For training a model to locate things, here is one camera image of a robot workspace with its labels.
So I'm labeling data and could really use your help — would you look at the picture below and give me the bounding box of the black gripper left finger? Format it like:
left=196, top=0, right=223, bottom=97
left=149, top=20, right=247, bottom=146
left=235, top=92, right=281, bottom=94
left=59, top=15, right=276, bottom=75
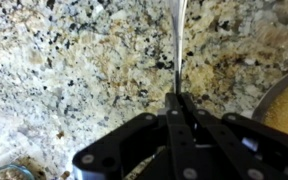
left=72, top=93, right=201, bottom=180

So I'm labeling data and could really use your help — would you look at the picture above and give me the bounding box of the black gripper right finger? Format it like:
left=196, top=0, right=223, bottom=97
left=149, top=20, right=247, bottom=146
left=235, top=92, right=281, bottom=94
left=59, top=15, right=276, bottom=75
left=180, top=93, right=288, bottom=180

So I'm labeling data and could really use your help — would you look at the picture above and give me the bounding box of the silver metal spoon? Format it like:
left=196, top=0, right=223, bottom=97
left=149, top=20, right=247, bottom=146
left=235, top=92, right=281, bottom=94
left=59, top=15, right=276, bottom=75
left=169, top=0, right=188, bottom=94

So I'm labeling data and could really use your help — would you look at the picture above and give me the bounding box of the steel bowl with yellow grains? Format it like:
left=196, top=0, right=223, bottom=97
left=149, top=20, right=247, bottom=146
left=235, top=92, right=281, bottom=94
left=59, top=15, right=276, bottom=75
left=252, top=74, right=288, bottom=134

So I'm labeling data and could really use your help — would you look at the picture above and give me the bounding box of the clear glass container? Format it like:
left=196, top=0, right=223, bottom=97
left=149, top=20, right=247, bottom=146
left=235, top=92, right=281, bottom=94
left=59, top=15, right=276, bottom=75
left=0, top=164, right=35, bottom=180

